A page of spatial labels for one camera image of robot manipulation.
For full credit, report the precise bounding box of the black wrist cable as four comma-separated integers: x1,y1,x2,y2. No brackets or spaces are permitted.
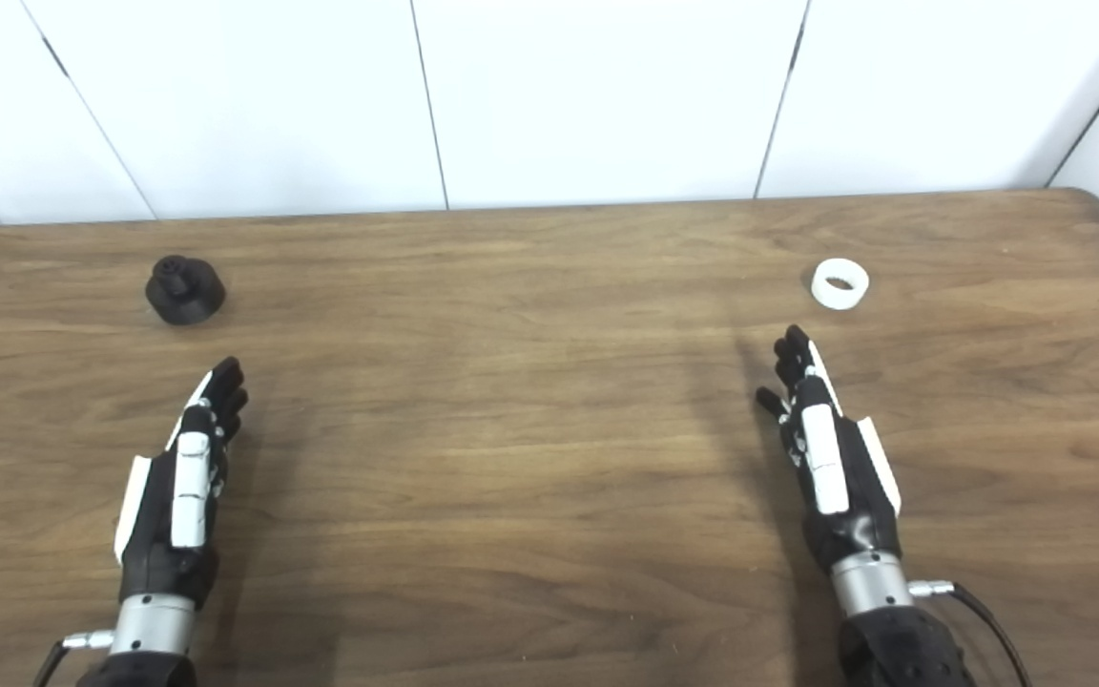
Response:
32,630,116,687
907,579,1032,687

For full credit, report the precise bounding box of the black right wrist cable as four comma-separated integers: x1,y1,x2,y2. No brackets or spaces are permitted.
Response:
907,579,1032,687

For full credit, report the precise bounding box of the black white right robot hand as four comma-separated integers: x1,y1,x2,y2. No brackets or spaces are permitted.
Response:
756,324,903,573

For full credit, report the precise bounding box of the round black part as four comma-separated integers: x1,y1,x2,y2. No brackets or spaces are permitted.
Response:
145,255,227,326

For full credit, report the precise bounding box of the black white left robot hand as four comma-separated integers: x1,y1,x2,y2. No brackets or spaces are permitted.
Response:
114,357,250,612

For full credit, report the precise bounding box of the white ring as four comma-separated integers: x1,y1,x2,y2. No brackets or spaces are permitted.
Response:
811,259,870,311

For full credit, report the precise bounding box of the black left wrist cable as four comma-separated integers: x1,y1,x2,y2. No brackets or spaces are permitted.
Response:
32,630,116,687

